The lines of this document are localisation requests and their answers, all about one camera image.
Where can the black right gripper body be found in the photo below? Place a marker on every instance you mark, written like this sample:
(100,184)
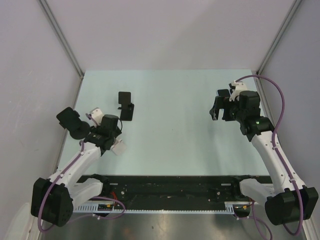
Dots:
(230,108)

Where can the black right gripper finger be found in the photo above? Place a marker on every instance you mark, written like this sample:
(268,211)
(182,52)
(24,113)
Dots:
(214,111)
(223,92)

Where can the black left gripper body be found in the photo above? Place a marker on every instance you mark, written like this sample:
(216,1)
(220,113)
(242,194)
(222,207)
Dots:
(117,132)

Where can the black round-base phone holder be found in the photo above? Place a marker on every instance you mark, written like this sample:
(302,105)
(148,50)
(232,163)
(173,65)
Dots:
(70,119)

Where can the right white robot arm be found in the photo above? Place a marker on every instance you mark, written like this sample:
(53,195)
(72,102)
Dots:
(290,200)

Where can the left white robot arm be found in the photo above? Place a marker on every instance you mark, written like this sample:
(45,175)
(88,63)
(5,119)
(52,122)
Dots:
(54,199)

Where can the white phone stand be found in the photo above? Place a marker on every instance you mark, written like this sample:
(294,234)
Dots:
(119,147)

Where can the black folding phone stand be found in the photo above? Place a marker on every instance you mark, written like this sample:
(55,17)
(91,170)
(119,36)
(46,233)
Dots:
(126,106)

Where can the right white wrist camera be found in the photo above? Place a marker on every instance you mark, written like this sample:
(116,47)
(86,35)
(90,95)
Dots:
(235,89)

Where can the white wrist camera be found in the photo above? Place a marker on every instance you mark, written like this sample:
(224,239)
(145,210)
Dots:
(235,89)
(96,115)

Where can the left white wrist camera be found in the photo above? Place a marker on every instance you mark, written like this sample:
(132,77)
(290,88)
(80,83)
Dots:
(96,115)

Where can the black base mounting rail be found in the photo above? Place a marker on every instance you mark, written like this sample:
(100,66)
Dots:
(176,193)

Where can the right aluminium corner post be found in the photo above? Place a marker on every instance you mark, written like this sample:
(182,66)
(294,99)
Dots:
(279,35)

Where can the aluminium corner post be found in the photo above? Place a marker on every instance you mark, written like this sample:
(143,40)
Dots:
(45,7)
(279,35)

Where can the left aluminium corner post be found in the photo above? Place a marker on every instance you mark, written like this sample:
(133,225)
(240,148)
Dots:
(45,7)

